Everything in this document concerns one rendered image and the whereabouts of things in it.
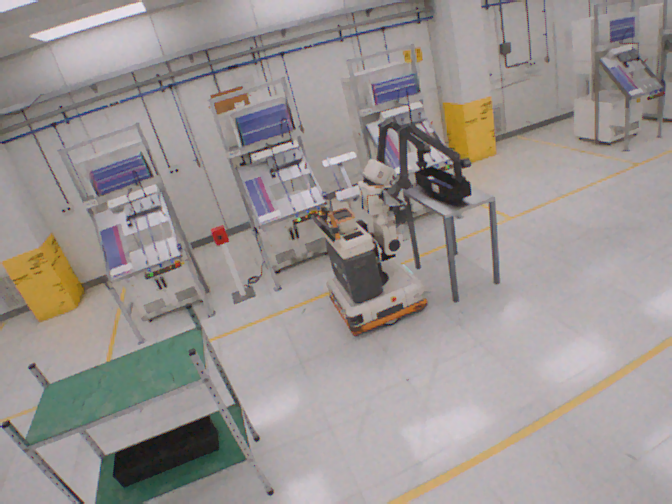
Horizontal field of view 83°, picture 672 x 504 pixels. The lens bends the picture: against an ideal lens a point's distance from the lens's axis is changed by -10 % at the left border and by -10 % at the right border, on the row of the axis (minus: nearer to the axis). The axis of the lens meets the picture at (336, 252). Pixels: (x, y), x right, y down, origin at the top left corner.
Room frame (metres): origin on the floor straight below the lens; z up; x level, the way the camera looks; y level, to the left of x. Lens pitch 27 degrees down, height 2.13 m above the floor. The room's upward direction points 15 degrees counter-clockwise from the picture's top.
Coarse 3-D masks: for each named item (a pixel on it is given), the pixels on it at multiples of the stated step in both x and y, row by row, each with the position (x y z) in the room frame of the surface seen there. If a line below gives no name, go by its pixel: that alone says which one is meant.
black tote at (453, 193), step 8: (432, 168) 3.39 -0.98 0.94; (416, 176) 3.34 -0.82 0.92; (424, 176) 3.21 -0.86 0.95; (432, 176) 3.40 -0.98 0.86; (440, 176) 3.27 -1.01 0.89; (448, 176) 3.14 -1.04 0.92; (424, 184) 3.22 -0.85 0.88; (432, 184) 3.08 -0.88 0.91; (440, 184) 2.95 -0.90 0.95; (464, 184) 2.84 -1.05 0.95; (440, 192) 2.97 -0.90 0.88; (448, 192) 2.85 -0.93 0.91; (456, 192) 2.82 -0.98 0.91; (464, 192) 2.83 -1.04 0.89; (448, 200) 2.87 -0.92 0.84; (456, 200) 2.82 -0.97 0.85
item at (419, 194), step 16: (416, 192) 3.29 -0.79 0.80; (432, 192) 3.20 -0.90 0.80; (480, 192) 2.95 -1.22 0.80; (432, 208) 2.90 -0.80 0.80; (448, 208) 2.82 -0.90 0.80; (464, 208) 2.76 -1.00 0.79; (448, 224) 2.73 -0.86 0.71; (496, 224) 2.81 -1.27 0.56; (416, 240) 3.38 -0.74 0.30; (448, 240) 2.73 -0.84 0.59; (496, 240) 2.81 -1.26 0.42; (416, 256) 3.38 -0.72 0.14; (448, 256) 2.75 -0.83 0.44; (496, 256) 2.81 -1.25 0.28; (496, 272) 2.81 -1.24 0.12
